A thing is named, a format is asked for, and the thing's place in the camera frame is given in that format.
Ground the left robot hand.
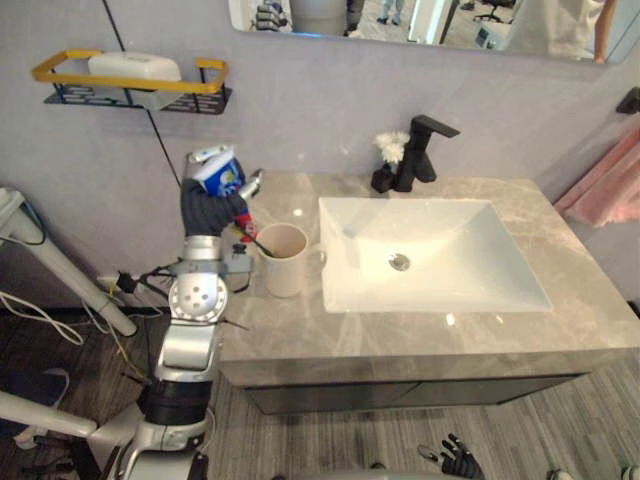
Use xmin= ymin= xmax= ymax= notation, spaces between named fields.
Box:
xmin=179 ymin=144 xmax=264 ymax=236

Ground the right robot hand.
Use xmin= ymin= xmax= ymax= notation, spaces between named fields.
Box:
xmin=417 ymin=432 xmax=485 ymax=480

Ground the blue red toothpaste tube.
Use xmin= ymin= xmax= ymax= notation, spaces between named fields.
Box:
xmin=193 ymin=148 xmax=259 ymax=245

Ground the green toothbrush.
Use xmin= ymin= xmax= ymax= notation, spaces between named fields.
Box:
xmin=233 ymin=224 xmax=277 ymax=259

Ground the cream ceramic mug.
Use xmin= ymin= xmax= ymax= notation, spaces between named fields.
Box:
xmin=255 ymin=222 xmax=327 ymax=299

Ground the white power strip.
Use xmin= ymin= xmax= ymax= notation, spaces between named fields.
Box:
xmin=94 ymin=273 xmax=127 ymax=292

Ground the grey marble vanity cabinet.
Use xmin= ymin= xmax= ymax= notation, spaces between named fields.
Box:
xmin=217 ymin=169 xmax=640 ymax=417

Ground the white slanted stand leg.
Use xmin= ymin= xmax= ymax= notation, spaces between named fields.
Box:
xmin=0 ymin=186 xmax=138 ymax=337

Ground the white soap box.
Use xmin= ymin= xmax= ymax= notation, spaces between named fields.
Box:
xmin=87 ymin=50 xmax=183 ymax=112

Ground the black vase with white flowers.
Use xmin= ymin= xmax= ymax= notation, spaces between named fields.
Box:
xmin=370 ymin=130 xmax=410 ymax=194

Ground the black faucet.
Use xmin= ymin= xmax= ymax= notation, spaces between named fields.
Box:
xmin=393 ymin=114 xmax=461 ymax=194

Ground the white rectangular sink basin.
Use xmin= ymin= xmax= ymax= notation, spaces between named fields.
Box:
xmin=317 ymin=195 xmax=554 ymax=315

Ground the pink towel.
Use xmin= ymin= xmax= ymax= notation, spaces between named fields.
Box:
xmin=553 ymin=126 xmax=640 ymax=230

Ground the black wall cable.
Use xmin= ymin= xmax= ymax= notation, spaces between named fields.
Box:
xmin=101 ymin=0 xmax=184 ymax=190

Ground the yellow and black wall shelf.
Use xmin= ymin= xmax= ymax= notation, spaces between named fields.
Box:
xmin=31 ymin=47 xmax=234 ymax=114

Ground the yellow floor cable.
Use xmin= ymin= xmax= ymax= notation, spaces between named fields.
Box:
xmin=106 ymin=284 xmax=147 ymax=382

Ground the white floor cable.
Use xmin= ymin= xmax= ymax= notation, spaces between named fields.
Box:
xmin=0 ymin=290 xmax=86 ymax=347

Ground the white frame bar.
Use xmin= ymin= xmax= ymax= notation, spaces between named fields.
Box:
xmin=0 ymin=389 xmax=99 ymax=442

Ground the wall mirror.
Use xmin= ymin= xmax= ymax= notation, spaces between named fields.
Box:
xmin=227 ymin=0 xmax=633 ymax=66

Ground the dark towel rail bracket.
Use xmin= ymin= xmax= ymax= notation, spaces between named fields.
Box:
xmin=615 ymin=85 xmax=640 ymax=116

